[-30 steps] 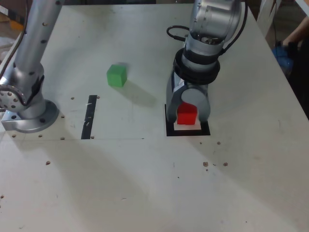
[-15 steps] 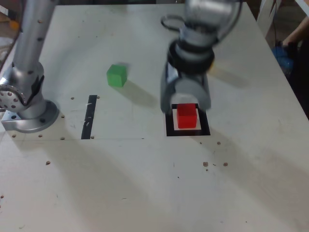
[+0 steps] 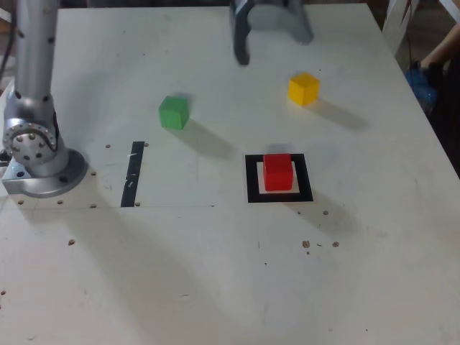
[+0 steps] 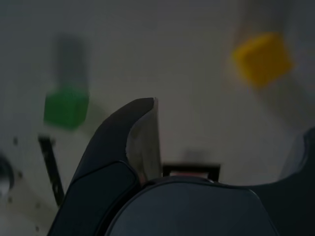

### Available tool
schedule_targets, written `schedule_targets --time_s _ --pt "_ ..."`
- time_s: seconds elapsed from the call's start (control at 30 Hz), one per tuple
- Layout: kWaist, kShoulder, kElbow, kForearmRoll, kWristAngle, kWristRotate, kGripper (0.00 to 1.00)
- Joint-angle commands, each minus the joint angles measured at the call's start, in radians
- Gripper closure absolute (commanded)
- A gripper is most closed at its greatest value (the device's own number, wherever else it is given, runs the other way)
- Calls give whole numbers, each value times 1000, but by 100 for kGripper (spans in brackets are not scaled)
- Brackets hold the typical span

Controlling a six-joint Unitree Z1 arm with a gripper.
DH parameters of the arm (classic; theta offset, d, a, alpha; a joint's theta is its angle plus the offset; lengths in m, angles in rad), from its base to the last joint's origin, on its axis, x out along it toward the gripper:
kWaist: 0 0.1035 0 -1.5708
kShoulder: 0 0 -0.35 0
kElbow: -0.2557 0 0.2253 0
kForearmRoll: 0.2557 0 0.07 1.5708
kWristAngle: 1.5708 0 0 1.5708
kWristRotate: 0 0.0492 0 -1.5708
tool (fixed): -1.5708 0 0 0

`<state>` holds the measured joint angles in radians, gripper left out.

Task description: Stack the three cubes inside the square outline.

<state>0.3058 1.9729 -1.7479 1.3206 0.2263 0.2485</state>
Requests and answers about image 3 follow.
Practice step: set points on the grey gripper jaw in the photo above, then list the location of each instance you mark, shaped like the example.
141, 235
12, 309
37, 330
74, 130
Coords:
240, 36
276, 18

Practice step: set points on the yellow cube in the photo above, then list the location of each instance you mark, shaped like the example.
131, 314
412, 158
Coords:
303, 90

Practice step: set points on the green cube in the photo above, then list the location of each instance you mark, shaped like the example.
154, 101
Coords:
174, 113

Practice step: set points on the red cube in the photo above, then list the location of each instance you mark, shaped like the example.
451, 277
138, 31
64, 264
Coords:
278, 176

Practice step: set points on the black tape square outline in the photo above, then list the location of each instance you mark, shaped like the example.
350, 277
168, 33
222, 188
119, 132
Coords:
251, 179

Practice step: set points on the blue bag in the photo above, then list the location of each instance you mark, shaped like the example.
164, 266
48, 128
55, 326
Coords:
420, 86

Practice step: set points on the person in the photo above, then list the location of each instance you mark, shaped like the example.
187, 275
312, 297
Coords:
445, 45

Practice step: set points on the white bar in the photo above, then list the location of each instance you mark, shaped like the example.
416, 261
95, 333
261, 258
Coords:
453, 9

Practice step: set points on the black tape strip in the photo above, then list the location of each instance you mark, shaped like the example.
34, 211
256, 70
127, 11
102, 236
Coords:
131, 179

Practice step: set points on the brown cardboard box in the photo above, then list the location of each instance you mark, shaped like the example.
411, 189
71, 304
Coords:
4, 27

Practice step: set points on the white frame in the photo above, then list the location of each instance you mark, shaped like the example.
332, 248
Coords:
395, 25

